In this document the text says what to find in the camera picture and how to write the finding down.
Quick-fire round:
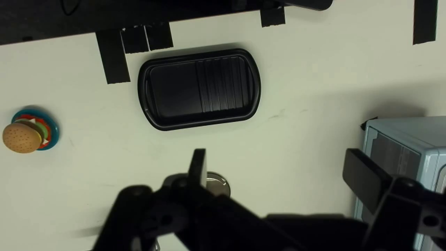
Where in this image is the round silver pot lid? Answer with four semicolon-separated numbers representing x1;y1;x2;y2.
163;170;231;199

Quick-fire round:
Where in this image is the small blue plate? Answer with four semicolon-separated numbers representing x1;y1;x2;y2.
11;105;60;150

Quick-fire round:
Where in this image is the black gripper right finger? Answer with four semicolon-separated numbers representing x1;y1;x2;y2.
343;147;392;211

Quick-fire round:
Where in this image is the light blue toy oven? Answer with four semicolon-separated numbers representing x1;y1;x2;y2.
354;117;446;251

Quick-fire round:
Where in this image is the toy hamburger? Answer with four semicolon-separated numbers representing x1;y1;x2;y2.
3;118;49;153

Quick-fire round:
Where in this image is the black rectangular tray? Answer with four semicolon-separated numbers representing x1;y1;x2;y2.
138;48;260;130

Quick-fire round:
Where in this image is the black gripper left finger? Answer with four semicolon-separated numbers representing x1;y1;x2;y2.
188;147;206;186

